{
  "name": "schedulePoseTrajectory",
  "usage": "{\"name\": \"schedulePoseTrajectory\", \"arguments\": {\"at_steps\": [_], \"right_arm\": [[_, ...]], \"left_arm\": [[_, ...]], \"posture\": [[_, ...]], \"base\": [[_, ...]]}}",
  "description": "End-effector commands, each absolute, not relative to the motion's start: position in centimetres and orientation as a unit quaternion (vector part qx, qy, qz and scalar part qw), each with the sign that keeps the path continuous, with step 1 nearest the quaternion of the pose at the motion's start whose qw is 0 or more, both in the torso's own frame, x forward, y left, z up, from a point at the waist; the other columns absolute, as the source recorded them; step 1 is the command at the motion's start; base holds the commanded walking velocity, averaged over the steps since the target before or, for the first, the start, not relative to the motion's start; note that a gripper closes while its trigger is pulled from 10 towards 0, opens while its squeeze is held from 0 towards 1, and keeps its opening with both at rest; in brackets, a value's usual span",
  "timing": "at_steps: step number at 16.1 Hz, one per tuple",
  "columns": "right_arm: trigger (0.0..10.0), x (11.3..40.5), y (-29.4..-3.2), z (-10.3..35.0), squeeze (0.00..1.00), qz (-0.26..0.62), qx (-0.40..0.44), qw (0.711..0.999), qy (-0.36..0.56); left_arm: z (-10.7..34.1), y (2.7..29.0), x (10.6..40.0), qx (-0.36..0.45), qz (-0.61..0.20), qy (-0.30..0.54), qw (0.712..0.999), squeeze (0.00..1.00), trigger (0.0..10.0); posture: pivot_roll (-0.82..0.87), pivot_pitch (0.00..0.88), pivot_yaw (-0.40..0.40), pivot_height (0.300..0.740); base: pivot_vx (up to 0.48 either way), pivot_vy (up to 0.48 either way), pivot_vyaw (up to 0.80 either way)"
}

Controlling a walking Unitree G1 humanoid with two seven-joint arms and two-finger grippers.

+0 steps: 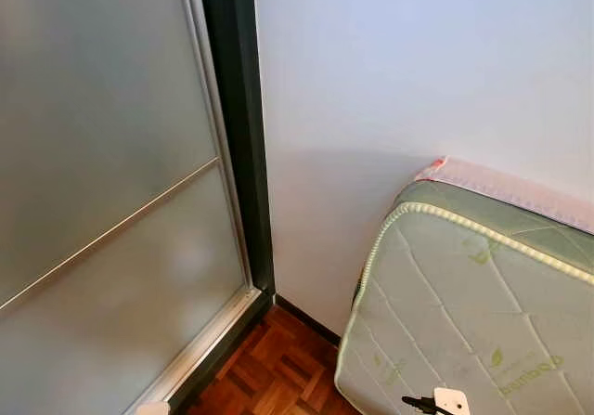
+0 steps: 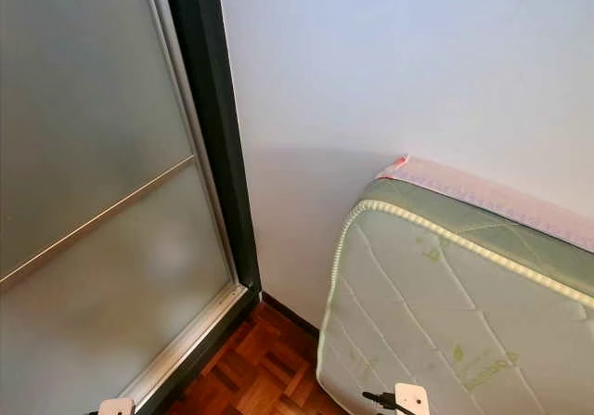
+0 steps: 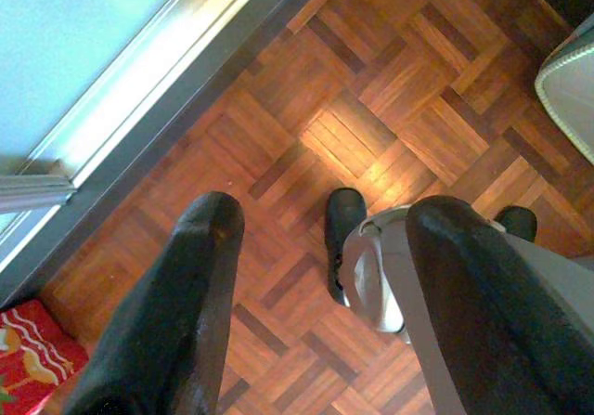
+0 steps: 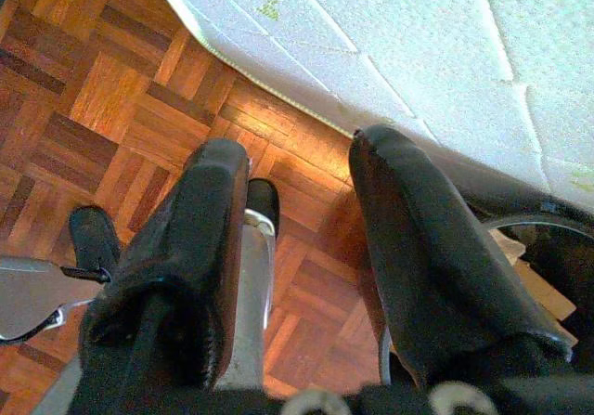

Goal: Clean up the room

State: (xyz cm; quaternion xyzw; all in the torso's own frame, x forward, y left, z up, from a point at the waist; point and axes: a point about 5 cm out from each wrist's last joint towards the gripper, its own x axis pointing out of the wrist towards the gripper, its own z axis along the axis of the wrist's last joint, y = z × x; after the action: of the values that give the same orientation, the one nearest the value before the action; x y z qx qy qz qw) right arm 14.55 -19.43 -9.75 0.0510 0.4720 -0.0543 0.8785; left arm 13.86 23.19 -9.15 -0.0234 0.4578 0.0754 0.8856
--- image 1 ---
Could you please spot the pink mattress cover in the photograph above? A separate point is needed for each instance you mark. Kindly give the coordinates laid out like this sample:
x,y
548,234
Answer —
x,y
520,192

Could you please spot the frosted glass sliding door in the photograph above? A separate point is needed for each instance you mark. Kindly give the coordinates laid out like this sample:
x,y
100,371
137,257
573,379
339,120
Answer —
x,y
102,109

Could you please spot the black door frame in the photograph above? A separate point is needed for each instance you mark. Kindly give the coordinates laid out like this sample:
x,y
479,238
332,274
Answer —
x,y
237,109

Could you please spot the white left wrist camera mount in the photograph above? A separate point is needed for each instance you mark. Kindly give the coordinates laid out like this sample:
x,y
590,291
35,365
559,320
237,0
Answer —
x,y
153,408

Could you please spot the white green quilted mattress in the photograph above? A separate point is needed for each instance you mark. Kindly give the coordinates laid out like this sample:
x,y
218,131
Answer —
x,y
464,322

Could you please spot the dark skirting board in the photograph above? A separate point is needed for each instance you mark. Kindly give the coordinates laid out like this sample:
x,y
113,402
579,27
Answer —
x,y
306,319

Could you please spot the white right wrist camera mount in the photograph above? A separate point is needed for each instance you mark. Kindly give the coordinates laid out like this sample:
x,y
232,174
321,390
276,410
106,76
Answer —
x,y
453,403

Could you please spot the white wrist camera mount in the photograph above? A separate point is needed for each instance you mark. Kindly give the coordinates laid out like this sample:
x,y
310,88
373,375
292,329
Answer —
x,y
153,408
453,403

